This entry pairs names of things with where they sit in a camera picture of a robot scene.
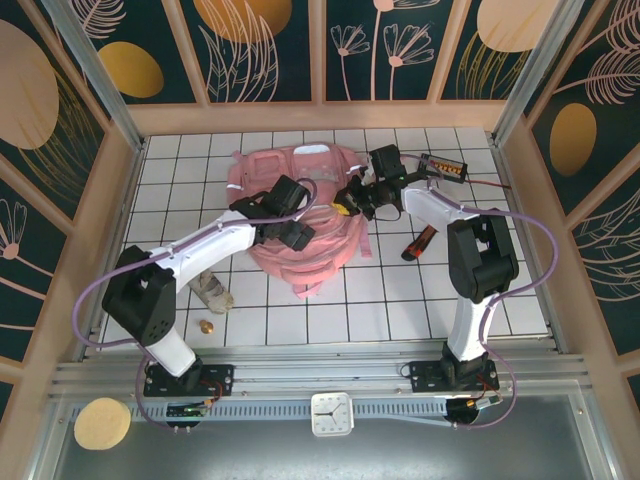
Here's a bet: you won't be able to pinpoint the orange utility knife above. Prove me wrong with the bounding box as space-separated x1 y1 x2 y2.
401 224 439 262

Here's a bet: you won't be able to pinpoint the white square clock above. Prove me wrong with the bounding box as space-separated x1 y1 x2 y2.
310 392 356 438

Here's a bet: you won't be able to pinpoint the red and black wire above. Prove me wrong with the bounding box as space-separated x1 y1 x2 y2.
464 177 512 191

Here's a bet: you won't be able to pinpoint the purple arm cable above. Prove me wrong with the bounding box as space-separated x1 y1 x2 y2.
399 154 559 432
72 178 321 431

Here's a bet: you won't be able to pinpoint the grey slotted cable duct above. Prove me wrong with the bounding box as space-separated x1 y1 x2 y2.
69 399 451 427

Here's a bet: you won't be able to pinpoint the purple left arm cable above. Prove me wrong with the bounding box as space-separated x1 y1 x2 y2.
72 178 321 431

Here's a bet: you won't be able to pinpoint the aluminium corner post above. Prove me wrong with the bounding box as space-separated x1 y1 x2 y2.
490 0 574 146
42 0 147 154

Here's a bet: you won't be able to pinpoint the dark floral wall panel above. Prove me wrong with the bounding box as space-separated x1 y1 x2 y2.
74 0 210 106
438 0 556 102
324 0 454 103
0 0 110 221
528 0 640 217
180 0 321 105

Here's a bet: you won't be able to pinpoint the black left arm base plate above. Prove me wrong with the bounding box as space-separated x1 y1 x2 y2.
143 363 236 399

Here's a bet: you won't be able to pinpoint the pink backpack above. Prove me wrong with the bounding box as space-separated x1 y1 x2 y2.
227 143 374 301

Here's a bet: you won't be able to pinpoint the aluminium rail frame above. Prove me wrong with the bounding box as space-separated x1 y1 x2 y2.
49 352 591 399

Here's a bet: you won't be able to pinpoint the black charging board yellow connectors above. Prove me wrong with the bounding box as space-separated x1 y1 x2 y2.
418 152 470 184

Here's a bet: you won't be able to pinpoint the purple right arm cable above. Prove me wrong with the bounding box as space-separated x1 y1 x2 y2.
399 154 559 432

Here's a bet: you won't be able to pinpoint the round yellow sponge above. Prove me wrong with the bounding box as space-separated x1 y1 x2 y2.
73 397 132 451

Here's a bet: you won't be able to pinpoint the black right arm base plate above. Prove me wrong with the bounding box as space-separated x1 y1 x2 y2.
408 357 501 396

